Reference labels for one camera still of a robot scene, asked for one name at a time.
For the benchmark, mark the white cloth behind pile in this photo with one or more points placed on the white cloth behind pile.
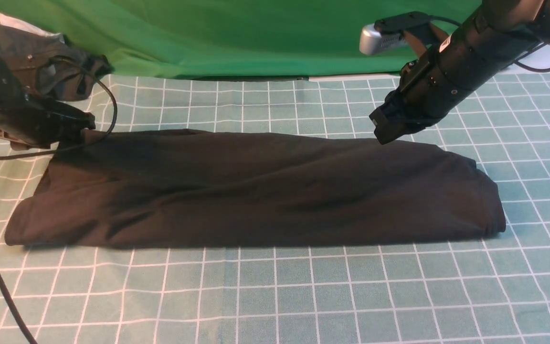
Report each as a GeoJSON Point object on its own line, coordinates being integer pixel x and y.
{"type": "Point", "coordinates": [16, 23]}

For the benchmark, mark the dark gray long-sleeve shirt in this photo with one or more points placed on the dark gray long-sleeve shirt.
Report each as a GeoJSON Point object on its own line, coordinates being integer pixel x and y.
{"type": "Point", "coordinates": [192, 188]}

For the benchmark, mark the crumpled dark brown shirt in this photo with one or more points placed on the crumpled dark brown shirt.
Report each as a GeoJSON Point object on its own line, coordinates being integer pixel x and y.
{"type": "Point", "coordinates": [49, 67]}

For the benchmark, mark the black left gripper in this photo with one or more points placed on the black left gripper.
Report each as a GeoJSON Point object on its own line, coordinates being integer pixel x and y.
{"type": "Point", "coordinates": [37, 123]}

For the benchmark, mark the green backdrop cloth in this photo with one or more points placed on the green backdrop cloth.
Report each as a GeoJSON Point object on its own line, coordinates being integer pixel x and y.
{"type": "Point", "coordinates": [201, 39]}

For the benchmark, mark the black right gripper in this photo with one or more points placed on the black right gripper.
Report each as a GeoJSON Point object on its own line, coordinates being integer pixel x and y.
{"type": "Point", "coordinates": [421, 100]}

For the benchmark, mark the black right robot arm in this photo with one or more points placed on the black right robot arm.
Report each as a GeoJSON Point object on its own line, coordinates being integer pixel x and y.
{"type": "Point", "coordinates": [450, 66]}

